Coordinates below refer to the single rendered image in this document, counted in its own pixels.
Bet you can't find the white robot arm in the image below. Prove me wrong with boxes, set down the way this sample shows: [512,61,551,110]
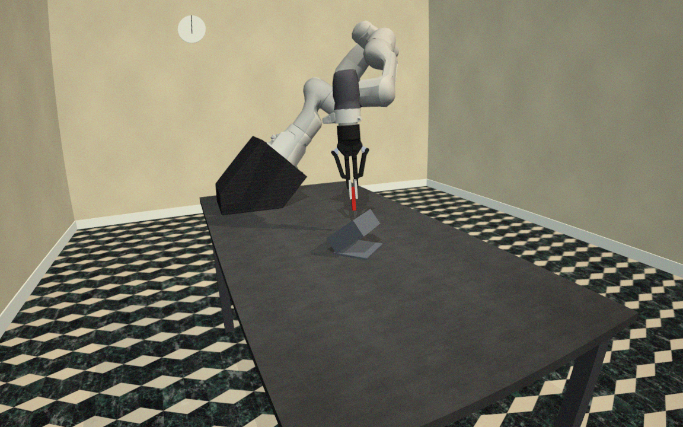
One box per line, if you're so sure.
[267,21,399,168]

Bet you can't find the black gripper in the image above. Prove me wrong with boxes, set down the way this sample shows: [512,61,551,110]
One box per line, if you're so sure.
[331,124,369,199]

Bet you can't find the grey sloped panel with square hole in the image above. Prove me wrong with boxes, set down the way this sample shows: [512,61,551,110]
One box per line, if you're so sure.
[326,209,383,260]

